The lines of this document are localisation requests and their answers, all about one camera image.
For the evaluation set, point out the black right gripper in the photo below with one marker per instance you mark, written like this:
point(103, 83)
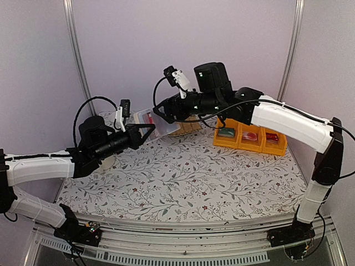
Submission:
point(171, 108)

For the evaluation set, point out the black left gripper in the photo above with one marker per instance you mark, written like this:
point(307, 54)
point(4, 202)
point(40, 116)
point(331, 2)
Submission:
point(133, 136)

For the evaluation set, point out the red VIP credit card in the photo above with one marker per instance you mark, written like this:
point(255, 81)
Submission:
point(148, 119)

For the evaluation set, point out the red cards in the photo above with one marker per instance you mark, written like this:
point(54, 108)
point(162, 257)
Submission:
point(272, 138)

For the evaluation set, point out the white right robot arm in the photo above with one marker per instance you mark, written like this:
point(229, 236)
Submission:
point(216, 97)

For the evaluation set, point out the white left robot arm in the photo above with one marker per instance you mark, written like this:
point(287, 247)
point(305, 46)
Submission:
point(98, 143)

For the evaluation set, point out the woven bamboo tray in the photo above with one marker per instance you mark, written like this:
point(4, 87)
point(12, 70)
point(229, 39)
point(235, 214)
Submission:
point(188, 127)

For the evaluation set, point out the cream ceramic mug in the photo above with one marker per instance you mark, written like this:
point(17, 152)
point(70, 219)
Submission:
point(106, 164)

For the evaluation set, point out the floral patterned table mat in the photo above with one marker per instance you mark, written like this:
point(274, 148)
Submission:
point(187, 179)

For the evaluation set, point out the green item in bin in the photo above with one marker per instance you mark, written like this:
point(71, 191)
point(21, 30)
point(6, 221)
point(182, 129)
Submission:
point(226, 132)

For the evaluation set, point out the yellow bin left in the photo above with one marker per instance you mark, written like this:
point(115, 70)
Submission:
point(223, 141)

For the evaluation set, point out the yellow bin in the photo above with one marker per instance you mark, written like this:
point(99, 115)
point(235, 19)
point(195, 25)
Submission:
point(275, 144)
point(250, 145)
point(223, 141)

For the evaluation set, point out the yellow bin middle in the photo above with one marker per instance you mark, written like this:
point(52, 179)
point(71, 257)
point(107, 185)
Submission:
point(250, 145)

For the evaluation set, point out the pink red item in bin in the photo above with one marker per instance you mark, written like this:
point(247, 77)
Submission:
point(249, 136)

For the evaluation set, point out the yellow bin right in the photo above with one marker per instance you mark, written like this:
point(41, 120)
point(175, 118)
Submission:
point(275, 144)

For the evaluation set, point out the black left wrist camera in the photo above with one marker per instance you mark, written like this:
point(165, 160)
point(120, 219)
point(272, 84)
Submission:
point(122, 114)

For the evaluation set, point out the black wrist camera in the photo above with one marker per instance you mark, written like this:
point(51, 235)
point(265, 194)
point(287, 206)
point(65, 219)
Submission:
point(122, 114)
point(177, 78)

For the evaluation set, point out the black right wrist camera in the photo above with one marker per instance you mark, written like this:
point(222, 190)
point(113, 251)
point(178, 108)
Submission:
point(177, 78)

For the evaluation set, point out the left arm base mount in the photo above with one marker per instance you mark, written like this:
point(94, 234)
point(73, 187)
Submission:
point(71, 231)

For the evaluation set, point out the aluminium front rail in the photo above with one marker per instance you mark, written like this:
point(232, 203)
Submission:
point(239, 242)

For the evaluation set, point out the aluminium frame post left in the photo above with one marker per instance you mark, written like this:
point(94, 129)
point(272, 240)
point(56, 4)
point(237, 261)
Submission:
point(70, 20)

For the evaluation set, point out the aluminium frame post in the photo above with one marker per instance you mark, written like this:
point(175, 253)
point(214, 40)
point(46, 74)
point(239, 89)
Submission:
point(70, 20)
point(295, 34)

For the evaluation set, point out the aluminium frame post right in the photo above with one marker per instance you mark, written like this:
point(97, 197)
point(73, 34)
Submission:
point(295, 34)

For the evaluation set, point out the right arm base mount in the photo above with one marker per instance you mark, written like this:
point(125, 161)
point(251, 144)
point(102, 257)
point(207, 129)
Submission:
point(297, 231)

